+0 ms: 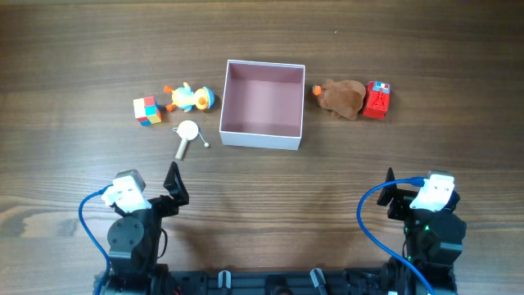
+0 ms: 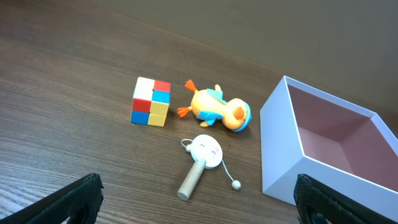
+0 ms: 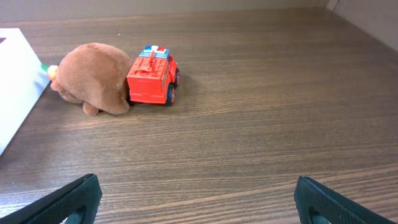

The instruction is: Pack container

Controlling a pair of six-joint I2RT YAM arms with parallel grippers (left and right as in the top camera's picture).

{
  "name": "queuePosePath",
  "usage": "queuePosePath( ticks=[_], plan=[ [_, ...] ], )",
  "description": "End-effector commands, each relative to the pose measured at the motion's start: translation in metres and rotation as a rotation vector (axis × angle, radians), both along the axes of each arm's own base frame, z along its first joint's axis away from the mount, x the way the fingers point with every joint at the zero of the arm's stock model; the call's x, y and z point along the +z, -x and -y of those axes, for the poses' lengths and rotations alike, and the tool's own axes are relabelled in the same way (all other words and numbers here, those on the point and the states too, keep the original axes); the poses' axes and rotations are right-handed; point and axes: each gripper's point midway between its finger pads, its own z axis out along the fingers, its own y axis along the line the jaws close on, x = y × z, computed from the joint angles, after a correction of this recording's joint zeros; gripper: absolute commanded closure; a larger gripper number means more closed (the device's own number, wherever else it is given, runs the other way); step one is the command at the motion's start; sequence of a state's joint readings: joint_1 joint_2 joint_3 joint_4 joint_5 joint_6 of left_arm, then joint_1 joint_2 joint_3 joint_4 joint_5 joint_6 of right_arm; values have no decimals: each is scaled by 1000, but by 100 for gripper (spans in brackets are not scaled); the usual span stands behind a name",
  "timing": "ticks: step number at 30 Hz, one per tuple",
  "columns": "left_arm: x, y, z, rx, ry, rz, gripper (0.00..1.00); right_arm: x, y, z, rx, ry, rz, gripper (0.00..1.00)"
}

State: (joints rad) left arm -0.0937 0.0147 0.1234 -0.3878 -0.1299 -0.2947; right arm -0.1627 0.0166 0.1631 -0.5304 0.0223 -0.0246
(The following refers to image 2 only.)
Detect yellow duck toy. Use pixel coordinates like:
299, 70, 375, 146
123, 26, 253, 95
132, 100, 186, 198
177, 80, 252, 132

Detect white wooden rattle drum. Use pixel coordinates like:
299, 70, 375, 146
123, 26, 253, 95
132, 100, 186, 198
177, 134, 241, 201

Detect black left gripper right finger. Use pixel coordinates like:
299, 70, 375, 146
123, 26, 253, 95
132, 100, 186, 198
294, 174, 396, 224

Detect colourful puzzle cube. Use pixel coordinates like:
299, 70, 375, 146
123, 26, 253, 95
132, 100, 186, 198
131, 77, 171, 126

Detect white box pink inside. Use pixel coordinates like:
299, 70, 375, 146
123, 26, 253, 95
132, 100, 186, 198
260, 77, 397, 220

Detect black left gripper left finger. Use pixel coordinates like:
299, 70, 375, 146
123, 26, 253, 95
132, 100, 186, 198
1, 173, 104, 224

